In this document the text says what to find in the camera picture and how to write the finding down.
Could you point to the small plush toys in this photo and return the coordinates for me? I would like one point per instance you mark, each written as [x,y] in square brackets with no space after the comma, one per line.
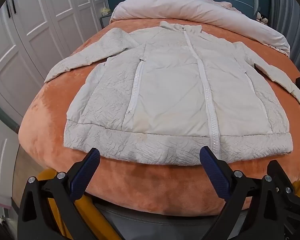
[262,18]

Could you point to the grey nightstand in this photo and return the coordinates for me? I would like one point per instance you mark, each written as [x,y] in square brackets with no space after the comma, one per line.
[105,21]

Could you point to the white crinkled zip jacket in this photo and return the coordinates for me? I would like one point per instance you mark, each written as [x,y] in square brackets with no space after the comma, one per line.
[165,92]

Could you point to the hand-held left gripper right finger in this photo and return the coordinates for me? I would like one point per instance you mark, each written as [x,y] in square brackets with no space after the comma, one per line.
[215,172]

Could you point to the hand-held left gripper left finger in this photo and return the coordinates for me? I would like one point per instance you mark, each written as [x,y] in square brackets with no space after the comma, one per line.
[86,172]

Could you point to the yellow tissue box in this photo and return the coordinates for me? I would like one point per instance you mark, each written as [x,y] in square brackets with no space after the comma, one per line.
[105,10]

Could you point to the pale pink duvet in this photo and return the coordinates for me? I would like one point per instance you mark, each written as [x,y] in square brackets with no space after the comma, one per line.
[190,7]

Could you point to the white panelled wardrobe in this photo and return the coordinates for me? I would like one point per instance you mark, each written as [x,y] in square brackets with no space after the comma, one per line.
[27,30]

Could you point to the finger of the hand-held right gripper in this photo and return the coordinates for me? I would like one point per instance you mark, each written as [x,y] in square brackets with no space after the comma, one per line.
[277,172]

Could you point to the orange plush bed blanket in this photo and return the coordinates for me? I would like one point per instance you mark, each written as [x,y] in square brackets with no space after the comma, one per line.
[152,187]

